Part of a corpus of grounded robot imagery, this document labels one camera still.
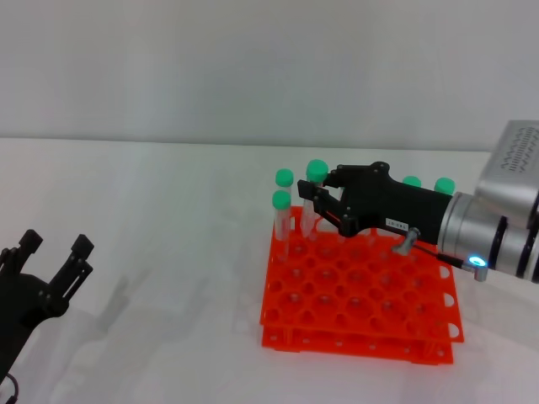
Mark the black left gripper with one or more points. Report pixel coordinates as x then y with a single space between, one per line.
25 303

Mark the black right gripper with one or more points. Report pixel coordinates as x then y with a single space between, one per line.
391 202

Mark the green-capped clear test tube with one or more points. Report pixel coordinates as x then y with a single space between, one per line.
412 182
281 200
316 169
444 185
284 177

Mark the orange plastic test tube rack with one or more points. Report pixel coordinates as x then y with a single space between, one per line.
358 294

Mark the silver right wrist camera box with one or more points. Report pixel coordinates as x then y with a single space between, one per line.
513 168

